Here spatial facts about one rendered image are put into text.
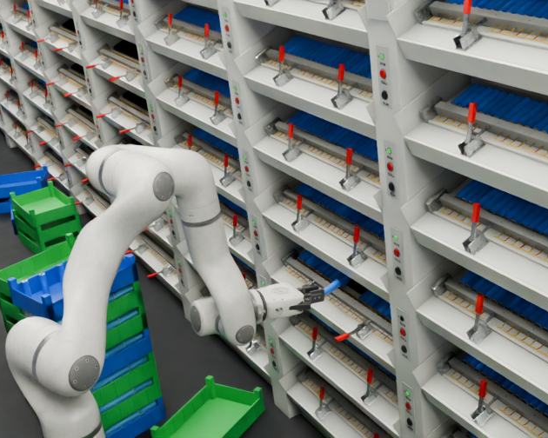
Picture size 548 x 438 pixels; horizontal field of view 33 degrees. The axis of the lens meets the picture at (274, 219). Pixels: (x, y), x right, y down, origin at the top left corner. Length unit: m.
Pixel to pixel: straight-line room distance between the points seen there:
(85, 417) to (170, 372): 1.26
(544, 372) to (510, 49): 0.58
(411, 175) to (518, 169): 0.32
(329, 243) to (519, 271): 0.71
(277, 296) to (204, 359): 1.04
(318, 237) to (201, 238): 0.40
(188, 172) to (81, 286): 0.33
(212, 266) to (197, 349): 1.23
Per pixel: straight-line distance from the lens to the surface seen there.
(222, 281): 2.08
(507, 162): 1.65
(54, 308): 2.60
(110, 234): 1.87
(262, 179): 2.53
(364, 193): 2.08
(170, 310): 3.58
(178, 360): 3.26
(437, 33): 1.74
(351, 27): 1.92
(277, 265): 2.63
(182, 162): 1.97
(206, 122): 2.75
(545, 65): 1.52
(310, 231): 2.38
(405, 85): 1.82
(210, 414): 2.95
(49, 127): 4.98
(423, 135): 1.82
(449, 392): 2.07
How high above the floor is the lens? 1.65
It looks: 23 degrees down
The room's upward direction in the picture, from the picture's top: 7 degrees counter-clockwise
